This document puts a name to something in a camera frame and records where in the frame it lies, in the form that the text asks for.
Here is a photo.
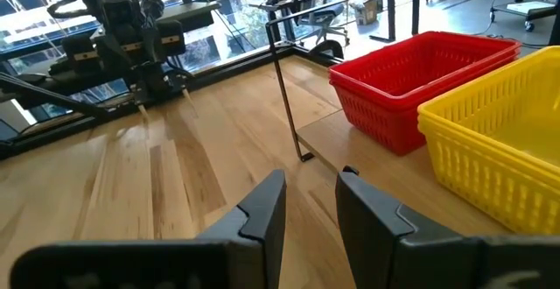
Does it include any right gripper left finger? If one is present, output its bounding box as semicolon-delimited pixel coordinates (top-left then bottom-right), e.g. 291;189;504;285
197;169;288;289

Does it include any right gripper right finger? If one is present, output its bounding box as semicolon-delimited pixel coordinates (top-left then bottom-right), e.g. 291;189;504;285
335;166;465;289

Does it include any red plastic basket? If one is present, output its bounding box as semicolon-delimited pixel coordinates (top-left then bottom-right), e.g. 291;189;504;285
328;39;522;115
327;30;522;106
330;47;522;157

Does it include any yellow plastic basket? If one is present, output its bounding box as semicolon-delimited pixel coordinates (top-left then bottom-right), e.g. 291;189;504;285
418;117;560;236
417;104;560;185
416;46;560;167

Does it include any wooden shelf board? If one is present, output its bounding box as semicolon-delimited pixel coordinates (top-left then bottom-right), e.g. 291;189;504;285
296;108;515;237

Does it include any grey desk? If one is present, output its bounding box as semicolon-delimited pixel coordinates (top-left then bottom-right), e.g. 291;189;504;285
148;0;222;34

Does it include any large window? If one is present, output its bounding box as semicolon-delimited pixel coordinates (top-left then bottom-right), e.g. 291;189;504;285
0;0;290;123

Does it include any dark office chair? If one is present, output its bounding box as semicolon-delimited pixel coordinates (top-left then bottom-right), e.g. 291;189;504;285
301;2;351;47

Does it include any open cardboard box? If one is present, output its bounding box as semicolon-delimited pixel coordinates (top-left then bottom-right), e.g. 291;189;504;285
352;0;380;26

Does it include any black desk leg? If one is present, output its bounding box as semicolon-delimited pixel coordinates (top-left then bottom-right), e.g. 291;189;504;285
384;0;397;43

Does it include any white wheeled cart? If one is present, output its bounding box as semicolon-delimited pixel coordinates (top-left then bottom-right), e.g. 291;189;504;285
489;0;557;32

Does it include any black metal shelf frame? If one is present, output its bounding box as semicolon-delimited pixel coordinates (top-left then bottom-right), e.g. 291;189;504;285
264;0;424;164

